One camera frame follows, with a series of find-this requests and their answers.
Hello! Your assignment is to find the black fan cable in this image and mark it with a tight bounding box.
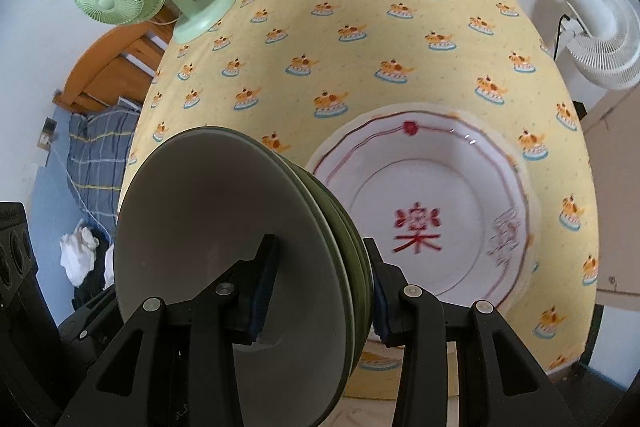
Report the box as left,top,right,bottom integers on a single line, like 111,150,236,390
552,13,573,58

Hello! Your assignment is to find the wooden chair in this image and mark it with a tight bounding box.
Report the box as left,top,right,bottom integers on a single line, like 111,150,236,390
52,28,173,112

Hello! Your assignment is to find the beige door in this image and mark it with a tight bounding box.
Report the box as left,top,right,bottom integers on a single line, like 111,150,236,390
580,92,640,298

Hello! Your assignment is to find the red rimmed white plate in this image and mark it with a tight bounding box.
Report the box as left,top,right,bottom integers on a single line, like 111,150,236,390
304,104,532,315

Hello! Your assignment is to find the white cloth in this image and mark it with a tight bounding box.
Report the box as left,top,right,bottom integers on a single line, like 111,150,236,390
60,227,101,288

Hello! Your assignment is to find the dark cloth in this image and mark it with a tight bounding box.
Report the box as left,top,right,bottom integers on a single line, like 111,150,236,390
72,232,118,308

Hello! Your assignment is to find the yellow printed tablecloth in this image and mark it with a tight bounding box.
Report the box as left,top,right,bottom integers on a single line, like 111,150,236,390
117,0,601,400

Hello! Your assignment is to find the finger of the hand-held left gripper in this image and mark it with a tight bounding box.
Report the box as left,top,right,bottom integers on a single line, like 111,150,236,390
57,289,123,370

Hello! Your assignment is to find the large orange floral plate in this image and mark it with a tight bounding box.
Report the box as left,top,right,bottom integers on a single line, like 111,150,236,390
300,102,543,323

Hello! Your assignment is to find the blue plaid bedding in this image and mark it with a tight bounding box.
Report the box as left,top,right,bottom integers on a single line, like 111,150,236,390
67,104,141,228

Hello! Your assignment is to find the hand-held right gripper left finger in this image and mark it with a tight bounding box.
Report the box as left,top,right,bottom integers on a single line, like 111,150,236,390
55,233,278,427

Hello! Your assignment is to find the white fan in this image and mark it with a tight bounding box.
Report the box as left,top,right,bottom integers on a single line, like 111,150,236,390
556,0,640,90

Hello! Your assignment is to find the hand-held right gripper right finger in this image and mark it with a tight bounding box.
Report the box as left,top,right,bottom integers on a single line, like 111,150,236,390
363,237,576,427

